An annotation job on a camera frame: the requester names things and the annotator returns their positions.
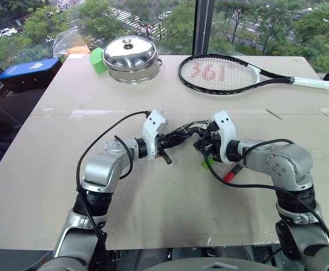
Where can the clear plastic bag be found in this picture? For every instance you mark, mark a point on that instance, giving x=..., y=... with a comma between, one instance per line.
x=64, y=39

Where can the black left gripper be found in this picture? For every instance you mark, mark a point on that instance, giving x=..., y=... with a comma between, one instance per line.
x=160, y=144

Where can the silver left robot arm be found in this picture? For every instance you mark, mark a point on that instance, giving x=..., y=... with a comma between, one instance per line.
x=102, y=166

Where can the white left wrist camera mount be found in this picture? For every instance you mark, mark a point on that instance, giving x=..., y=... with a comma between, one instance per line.
x=153, y=125

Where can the black and white tennis racket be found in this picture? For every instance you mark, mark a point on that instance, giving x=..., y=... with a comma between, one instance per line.
x=308, y=82

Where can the blue and black case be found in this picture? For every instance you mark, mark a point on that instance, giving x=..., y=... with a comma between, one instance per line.
x=26, y=70

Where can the orange object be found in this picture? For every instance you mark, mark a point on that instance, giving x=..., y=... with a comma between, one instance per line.
x=79, y=50

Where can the stainless steel pot lid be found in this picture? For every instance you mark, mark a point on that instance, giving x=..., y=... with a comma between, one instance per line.
x=129, y=52

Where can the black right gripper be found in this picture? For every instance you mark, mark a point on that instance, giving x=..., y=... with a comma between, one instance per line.
x=213, y=146

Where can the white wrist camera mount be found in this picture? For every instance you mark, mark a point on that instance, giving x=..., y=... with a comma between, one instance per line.
x=153, y=125
x=226, y=127

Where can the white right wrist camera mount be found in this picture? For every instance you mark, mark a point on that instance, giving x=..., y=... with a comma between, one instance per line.
x=226, y=127

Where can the red capped marker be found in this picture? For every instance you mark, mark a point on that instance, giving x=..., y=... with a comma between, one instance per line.
x=229, y=176

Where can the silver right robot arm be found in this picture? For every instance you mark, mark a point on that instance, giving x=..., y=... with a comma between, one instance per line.
x=282, y=163

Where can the green block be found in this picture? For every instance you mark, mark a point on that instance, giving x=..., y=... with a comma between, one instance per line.
x=96, y=60

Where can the green highlighter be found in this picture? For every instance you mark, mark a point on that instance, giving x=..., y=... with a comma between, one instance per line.
x=204, y=165

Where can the black window frame post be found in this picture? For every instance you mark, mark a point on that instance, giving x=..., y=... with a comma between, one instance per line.
x=203, y=25

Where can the white car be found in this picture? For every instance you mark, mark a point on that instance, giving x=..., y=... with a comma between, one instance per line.
x=5, y=32

